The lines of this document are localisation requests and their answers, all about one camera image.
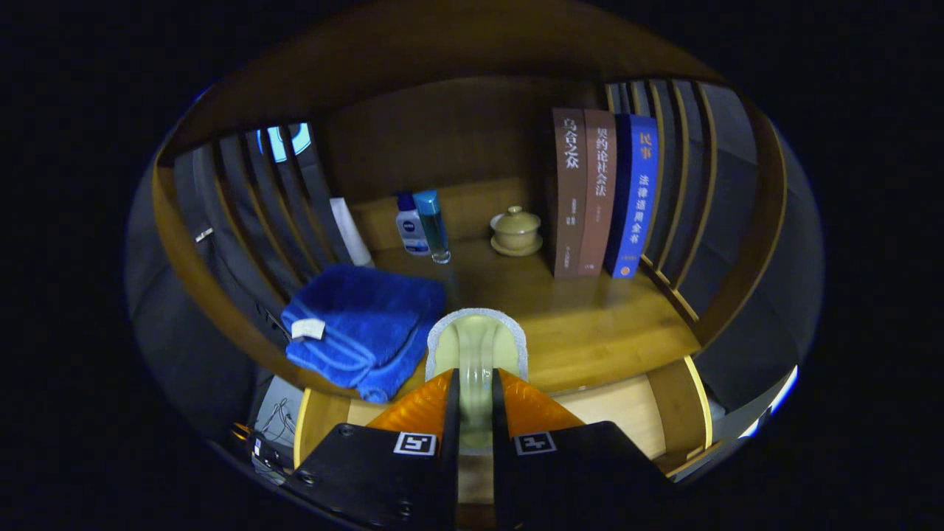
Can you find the dark brown book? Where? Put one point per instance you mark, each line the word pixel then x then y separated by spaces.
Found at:
pixel 569 192

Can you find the teal clear bottle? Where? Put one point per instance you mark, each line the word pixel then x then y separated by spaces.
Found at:
pixel 433 221

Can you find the folded blue towel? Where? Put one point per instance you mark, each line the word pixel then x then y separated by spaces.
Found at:
pixel 361 317

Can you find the green scrubber with white pad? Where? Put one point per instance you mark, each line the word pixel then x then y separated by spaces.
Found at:
pixel 476 346

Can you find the reddish brown book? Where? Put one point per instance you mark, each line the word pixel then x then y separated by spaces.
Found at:
pixel 597 192

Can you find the small white bottle blue cap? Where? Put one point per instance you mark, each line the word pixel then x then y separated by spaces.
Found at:
pixel 411 228

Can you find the blue book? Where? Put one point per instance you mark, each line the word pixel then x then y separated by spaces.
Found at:
pixel 634 199

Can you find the white card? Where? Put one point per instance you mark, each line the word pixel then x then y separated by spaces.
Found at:
pixel 350 232

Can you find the wooden countertop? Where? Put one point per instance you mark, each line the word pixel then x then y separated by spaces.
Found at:
pixel 590 324

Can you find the black floor device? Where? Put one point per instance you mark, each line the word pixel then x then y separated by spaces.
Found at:
pixel 265 453

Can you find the brown wooden cabinet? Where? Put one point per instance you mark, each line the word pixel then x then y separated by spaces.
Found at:
pixel 442 133

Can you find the beige lidded teacup with saucer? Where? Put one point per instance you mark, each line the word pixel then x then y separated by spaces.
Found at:
pixel 516 232

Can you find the brown wooden drawer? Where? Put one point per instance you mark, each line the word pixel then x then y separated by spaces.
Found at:
pixel 619 413

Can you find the silver clip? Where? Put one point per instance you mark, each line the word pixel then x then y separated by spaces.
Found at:
pixel 204 234

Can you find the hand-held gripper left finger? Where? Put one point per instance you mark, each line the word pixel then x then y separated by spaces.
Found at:
pixel 450 472

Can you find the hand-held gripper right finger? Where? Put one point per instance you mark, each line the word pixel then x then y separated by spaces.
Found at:
pixel 501 472

